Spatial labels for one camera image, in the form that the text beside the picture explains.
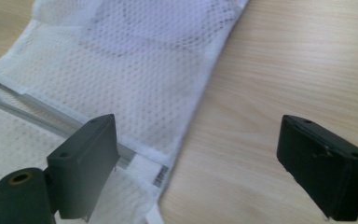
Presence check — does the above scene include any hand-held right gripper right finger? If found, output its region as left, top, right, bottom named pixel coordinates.
left=276, top=114, right=358, bottom=222

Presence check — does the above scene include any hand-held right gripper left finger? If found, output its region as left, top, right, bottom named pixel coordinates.
left=46, top=113, right=121, bottom=223

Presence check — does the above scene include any white mesh laundry bag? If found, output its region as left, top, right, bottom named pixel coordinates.
left=0, top=0, right=250, bottom=224

